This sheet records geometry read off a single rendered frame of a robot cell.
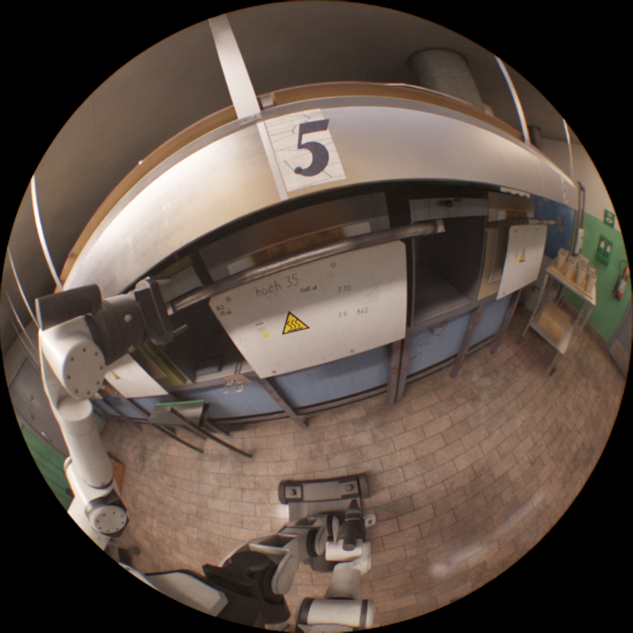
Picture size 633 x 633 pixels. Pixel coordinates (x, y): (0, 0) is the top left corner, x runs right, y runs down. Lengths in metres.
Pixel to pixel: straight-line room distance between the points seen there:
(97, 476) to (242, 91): 0.63
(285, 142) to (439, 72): 1.37
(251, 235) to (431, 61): 1.56
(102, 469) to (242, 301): 0.53
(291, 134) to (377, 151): 0.13
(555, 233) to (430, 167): 2.57
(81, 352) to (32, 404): 4.54
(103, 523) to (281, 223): 0.80
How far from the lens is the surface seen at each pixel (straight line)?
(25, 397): 4.77
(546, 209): 2.90
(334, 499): 1.33
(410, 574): 1.70
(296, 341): 0.65
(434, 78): 1.58
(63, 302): 0.27
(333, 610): 0.48
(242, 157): 0.33
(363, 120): 0.36
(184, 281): 0.74
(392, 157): 0.35
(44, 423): 4.78
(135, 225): 0.43
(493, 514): 1.79
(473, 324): 1.41
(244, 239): 0.63
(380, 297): 0.62
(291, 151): 0.31
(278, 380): 1.13
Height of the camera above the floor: 1.50
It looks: 35 degrees down
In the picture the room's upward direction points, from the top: 18 degrees counter-clockwise
